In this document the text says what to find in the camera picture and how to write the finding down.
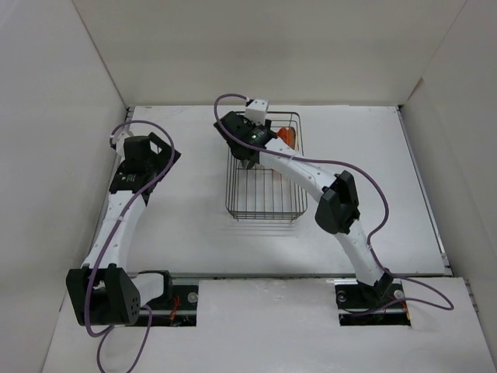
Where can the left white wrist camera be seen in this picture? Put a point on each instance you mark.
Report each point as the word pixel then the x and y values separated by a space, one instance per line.
pixel 117 142

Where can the black plate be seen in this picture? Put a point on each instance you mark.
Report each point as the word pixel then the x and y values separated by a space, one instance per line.
pixel 248 165

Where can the orange plate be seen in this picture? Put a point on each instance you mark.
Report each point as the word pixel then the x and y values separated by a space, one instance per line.
pixel 285 134

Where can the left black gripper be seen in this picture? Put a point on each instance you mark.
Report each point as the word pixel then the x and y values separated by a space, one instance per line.
pixel 165 157

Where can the dark wire dish rack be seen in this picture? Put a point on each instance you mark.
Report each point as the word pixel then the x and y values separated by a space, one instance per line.
pixel 261 193

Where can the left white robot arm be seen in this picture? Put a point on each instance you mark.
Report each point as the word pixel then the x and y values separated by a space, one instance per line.
pixel 102 293

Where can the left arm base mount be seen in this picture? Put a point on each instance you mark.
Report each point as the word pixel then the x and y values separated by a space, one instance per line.
pixel 176 307

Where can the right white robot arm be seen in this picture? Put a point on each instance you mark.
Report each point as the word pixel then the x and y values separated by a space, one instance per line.
pixel 336 194

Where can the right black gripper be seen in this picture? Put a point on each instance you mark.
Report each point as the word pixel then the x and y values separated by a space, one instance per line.
pixel 243 119

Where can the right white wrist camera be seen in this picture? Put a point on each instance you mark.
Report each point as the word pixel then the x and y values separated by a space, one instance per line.
pixel 256 110

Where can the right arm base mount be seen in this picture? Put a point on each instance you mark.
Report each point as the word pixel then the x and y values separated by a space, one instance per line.
pixel 357 308

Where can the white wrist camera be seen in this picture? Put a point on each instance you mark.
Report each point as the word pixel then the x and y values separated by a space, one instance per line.
pixel 256 110
pixel 117 142

